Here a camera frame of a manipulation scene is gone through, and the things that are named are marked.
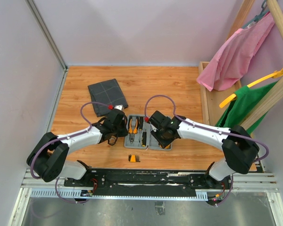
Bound orange tape measure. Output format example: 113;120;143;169
159;144;172;150

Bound teal clothes hanger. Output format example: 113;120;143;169
241;0;269;29

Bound wooden clothes rack frame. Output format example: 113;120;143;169
200;0;283;129

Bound aluminium frame rail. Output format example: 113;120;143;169
21;173;279;202

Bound black tape roll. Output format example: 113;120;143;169
108;137;117;146

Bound orange black hex key set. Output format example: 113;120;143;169
128;154;141;162

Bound orange black pliers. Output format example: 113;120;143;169
128;116;139;144

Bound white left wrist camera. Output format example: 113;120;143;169
114;105;124;111

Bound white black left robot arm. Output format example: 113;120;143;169
26;108;128;186

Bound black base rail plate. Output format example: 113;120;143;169
64;168;230;198

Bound black yellow thick screwdriver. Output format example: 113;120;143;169
138;116;144;131

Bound pink shirt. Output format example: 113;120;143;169
197;13;275;91

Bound black yellow slim screwdriver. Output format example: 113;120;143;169
141;131;147;147

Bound yellow clothes hanger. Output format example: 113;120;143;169
219;54;283;109

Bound green shirt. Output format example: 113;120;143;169
215;81;277;128

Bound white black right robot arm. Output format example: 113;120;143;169
147;111;259;188

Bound grey plastic tool case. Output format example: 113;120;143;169
124;115;172;150

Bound dark grey checked cloth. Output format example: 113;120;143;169
88;79;128;108

